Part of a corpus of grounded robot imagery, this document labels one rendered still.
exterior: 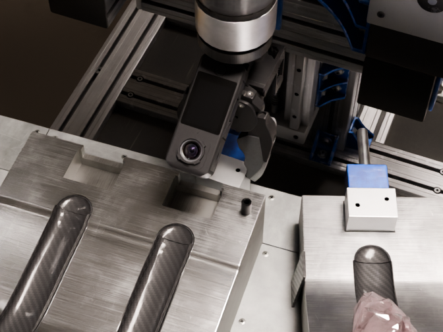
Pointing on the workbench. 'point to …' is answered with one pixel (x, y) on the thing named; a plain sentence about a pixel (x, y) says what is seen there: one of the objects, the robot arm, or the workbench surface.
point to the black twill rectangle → (298, 279)
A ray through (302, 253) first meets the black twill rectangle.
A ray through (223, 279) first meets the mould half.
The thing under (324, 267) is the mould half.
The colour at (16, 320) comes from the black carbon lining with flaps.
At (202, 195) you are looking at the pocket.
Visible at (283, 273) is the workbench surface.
